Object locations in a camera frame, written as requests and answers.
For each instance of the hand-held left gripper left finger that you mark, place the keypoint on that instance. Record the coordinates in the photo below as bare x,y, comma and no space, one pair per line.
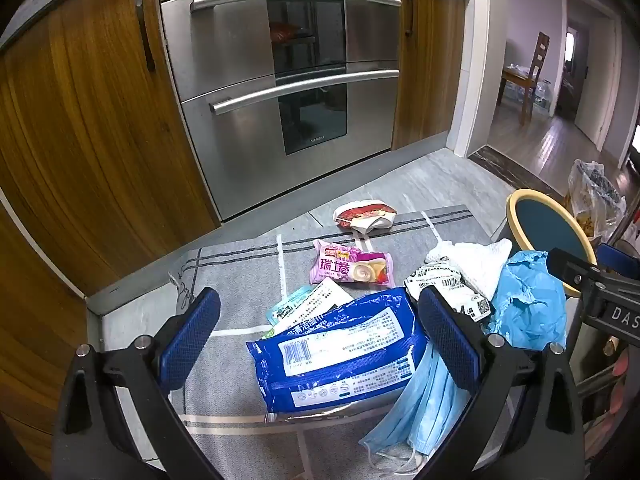
192,340

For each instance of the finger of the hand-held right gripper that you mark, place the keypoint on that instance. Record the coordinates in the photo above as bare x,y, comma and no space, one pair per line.
620,257
570,267

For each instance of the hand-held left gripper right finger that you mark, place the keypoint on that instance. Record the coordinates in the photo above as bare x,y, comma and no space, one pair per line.
450,340

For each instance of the teal bin with yellow rim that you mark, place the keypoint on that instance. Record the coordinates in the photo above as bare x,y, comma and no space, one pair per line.
545,225

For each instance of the blue face mask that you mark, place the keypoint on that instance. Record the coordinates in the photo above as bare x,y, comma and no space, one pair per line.
420,410

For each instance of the blue wet wipes pack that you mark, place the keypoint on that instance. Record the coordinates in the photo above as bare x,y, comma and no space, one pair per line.
340,355

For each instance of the light blue white packet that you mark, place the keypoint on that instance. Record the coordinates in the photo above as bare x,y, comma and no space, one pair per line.
310,305

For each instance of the pink cake roll packet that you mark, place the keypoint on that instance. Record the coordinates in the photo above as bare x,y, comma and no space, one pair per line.
345,265

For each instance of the trash can with clear bag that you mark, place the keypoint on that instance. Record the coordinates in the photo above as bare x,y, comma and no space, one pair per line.
595,195

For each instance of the crumpled blue plastic bag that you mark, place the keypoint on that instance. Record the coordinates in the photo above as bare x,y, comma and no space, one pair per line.
530,300

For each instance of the black white labelled packet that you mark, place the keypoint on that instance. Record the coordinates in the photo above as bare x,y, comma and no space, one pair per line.
450,282

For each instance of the grey striped floor mat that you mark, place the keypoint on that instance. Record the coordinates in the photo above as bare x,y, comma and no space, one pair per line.
240,280

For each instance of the white cloth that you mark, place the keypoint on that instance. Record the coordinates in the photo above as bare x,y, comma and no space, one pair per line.
480,260

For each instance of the dark marble door threshold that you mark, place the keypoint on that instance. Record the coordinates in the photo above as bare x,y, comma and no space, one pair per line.
515,167

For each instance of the red white snack wrapper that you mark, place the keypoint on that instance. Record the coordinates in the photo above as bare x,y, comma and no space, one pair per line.
360,212

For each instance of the wooden cabinet side panel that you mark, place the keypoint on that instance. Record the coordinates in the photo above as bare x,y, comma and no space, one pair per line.
35,350

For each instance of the clear water jug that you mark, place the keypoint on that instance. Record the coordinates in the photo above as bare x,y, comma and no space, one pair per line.
544,96

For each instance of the wooden dining chair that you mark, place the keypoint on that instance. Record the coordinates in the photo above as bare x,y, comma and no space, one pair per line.
542,52

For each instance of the wooden cabinet door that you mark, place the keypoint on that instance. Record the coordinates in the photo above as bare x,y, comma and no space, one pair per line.
85,135
430,60

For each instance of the stainless steel built-in oven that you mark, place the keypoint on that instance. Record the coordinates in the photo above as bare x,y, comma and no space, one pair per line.
225,50

